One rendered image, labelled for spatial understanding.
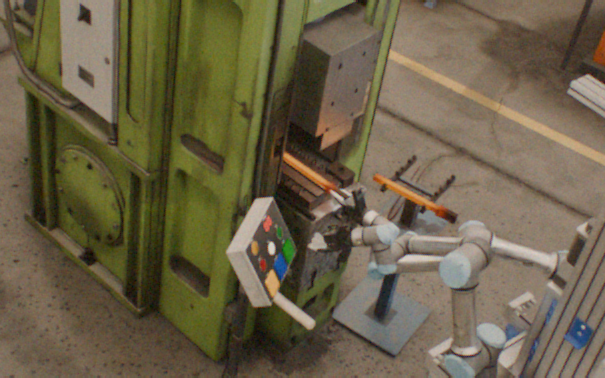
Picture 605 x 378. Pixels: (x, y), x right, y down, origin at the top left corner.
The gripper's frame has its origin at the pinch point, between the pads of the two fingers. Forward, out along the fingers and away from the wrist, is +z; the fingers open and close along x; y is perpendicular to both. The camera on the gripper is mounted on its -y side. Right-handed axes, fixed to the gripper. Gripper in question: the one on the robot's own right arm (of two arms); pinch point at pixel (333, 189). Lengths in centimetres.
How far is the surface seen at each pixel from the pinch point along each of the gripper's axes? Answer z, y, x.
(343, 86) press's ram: 2, -56, -5
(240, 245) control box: -11, -18, -71
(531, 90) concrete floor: 47, 101, 294
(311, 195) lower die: 5.3, 2.4, -8.4
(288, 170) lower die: 22.7, 1.3, -5.0
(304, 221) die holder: 1.2, 10.7, -15.9
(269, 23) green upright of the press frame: 16, -91, -39
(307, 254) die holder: -3.1, 28.5, -15.0
